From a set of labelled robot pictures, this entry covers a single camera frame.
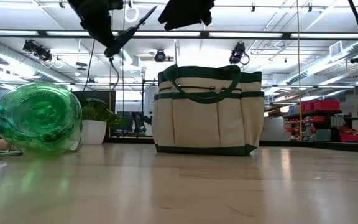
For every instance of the black rack with small bins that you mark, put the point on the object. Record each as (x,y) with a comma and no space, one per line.
(312,119)

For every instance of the small black ceiling device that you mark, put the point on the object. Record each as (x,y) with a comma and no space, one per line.
(357,59)

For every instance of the black overhead frame bar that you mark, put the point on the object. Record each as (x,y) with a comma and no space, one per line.
(286,35)

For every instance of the red plastic storage bin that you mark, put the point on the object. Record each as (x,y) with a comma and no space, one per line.
(322,105)

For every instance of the round black ceiling camera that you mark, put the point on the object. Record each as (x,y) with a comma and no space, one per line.
(159,56)

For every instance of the green plant in white pot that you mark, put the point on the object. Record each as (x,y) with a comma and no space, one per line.
(93,132)

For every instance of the black aluminium table frame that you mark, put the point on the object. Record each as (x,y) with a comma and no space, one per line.
(322,145)

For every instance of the beige green-trimmed gardening bag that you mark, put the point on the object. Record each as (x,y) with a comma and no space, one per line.
(197,124)

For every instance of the black and red gardening glove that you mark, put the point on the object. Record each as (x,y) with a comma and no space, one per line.
(185,12)

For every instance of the black double spotlight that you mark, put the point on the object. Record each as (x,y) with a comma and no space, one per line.
(43,53)

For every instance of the black garden hand tool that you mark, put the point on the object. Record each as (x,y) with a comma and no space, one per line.
(121,42)

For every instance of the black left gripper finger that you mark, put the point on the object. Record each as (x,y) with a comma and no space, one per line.
(107,34)

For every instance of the green transparent plastic bottle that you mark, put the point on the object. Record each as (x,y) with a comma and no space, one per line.
(37,119)

